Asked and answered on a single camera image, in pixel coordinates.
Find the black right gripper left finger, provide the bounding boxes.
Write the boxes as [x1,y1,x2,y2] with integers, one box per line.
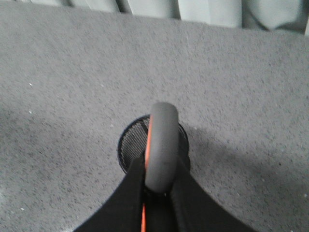
[75,158,144,232]

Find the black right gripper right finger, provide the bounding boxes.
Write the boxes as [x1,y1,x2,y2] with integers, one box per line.
[146,159,254,232]

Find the grey and orange scissors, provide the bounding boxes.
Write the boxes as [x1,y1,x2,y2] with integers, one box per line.
[141,102,179,232]

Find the black mesh pen bucket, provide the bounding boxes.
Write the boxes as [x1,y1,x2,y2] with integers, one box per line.
[117,115,191,173]

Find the light grey curtain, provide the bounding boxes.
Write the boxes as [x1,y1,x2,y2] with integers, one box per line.
[0,0,309,36]

